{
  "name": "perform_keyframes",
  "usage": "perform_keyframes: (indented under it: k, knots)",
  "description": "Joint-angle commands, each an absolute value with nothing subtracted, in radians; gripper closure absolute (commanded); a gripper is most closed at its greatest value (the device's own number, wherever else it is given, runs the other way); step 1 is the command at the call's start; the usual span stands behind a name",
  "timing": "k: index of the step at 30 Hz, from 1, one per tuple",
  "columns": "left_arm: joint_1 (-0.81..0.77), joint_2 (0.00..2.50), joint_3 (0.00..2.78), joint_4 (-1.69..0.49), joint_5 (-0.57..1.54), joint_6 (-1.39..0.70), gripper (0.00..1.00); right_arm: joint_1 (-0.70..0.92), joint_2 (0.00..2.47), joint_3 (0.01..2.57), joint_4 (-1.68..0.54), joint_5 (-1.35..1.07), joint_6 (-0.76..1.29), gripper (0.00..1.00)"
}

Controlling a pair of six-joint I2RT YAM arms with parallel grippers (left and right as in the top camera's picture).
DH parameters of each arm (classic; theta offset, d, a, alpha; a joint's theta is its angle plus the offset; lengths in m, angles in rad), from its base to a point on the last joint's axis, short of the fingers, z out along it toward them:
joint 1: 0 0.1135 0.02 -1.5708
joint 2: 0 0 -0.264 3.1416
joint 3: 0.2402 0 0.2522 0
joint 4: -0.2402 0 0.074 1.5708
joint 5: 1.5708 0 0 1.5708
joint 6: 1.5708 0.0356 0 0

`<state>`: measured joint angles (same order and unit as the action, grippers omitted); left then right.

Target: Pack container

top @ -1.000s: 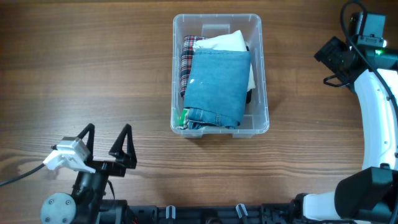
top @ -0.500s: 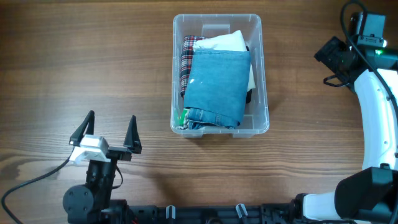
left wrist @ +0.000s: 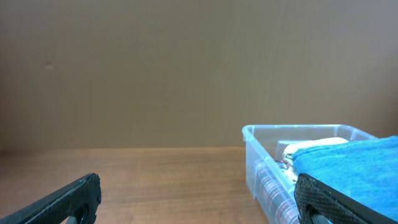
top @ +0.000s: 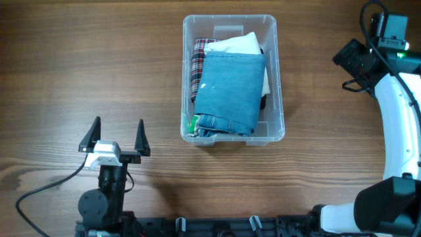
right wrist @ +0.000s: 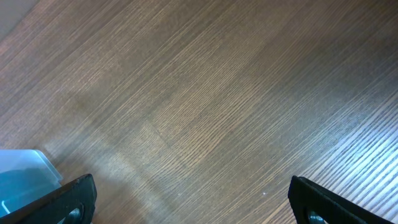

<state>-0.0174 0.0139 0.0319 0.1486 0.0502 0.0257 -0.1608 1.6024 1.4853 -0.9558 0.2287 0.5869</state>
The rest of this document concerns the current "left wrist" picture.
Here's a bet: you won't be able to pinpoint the red navy plaid shirt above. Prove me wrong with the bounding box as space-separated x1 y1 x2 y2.
254 160 300 224

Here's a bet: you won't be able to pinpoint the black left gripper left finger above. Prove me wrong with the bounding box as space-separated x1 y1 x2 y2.
1 173 101 224

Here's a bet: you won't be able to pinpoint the clear plastic storage bin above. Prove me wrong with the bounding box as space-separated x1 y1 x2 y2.
242 124 375 224

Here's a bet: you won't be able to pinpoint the blue jeans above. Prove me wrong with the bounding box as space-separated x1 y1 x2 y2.
293 136 397 221

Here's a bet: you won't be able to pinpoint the cream cloth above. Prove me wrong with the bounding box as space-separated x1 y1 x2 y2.
282 137 348 184

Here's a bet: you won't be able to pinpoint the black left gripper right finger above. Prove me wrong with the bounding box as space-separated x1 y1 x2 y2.
294 174 397 224

